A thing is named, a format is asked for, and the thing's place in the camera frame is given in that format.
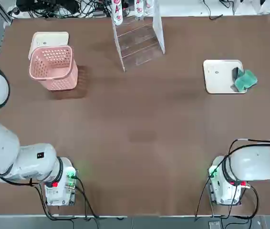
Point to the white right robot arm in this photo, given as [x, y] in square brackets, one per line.
[249, 164]

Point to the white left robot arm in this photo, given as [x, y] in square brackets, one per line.
[1, 143]

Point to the clear acrylic shelf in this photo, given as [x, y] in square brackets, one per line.
[119, 47]

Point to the pink plastic basket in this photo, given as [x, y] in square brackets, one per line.
[61, 81]

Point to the beige rabbit print tray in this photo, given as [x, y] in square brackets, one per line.
[49, 38]
[218, 76]

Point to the black ribbed power supply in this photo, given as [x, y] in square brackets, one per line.
[68, 6]
[37, 4]

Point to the grey floor socket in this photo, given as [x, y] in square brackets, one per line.
[214, 224]

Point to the white paper boxes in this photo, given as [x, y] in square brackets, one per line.
[254, 7]

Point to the aluminium frame post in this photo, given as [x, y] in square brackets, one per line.
[6, 20]

